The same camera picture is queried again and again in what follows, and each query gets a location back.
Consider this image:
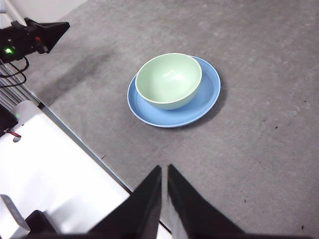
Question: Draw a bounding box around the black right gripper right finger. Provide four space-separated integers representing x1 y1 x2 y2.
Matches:
167 163 246 239

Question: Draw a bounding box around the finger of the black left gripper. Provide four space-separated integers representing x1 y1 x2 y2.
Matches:
40 21 71 54

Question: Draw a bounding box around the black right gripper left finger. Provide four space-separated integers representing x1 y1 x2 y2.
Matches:
87 165 163 239

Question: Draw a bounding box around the green ribbed bowl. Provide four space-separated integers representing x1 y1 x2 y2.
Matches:
135 52 202 111

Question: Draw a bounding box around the blue round plate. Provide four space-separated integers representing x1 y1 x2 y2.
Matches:
127 56 221 128

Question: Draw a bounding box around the black block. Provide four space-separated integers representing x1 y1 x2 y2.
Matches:
24 210 57 235

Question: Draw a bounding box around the black cable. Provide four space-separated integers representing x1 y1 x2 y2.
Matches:
0 56 30 88

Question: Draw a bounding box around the white frame post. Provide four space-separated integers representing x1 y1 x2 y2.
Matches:
0 0 27 27

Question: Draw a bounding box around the grey slatted metal frame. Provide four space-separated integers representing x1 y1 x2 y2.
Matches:
0 71 40 110

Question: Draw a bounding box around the black box with red wire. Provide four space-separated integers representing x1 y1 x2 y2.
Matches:
0 108 20 138

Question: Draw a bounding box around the grey metal bracket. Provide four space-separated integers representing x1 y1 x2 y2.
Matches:
0 194 31 232

